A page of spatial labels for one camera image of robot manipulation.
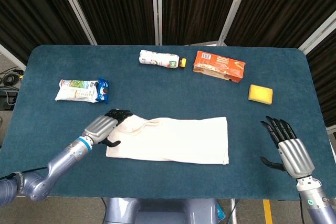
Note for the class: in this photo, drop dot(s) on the metal table leg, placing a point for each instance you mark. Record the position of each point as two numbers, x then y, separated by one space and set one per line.
232 211

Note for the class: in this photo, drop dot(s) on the orange cardboard carton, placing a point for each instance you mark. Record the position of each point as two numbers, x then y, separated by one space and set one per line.
220 65

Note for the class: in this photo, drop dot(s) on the white snack bag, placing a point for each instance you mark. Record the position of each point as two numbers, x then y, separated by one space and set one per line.
76 91

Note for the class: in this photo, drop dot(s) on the white partition post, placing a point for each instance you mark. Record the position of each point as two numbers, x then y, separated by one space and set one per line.
317 33
76 9
11 56
233 9
157 6

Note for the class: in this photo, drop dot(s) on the black floor box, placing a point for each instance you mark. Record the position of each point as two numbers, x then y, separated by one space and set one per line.
6 99

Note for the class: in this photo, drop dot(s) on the yellow sponge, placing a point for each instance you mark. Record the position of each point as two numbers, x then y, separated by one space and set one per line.
260 94

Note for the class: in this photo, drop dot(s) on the blue object under table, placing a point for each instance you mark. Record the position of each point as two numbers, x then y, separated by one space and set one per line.
221 212

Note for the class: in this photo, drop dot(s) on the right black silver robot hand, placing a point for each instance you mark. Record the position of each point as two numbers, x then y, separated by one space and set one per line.
295 155

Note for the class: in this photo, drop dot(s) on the teal table cover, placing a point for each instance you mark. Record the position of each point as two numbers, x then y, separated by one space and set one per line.
168 95

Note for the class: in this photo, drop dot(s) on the white T-shirt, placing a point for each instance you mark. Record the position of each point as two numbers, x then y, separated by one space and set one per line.
170 140

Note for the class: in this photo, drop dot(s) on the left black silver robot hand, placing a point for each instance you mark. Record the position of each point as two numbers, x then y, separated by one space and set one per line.
101 128

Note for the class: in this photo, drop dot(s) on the yellow floor tape strip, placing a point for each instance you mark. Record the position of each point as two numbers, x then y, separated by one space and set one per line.
267 212

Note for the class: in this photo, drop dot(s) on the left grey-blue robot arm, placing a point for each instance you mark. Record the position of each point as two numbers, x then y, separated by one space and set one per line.
63 155

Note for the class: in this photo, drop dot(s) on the white drink bottle yellow cap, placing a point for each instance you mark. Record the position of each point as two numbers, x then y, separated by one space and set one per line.
157 58

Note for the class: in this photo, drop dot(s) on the grey-blue robot torso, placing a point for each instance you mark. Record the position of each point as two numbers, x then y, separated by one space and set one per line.
157 211

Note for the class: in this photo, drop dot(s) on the dark brown pleated curtain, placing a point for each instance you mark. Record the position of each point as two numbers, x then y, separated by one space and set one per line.
283 9
197 6
115 6
29 9
325 77

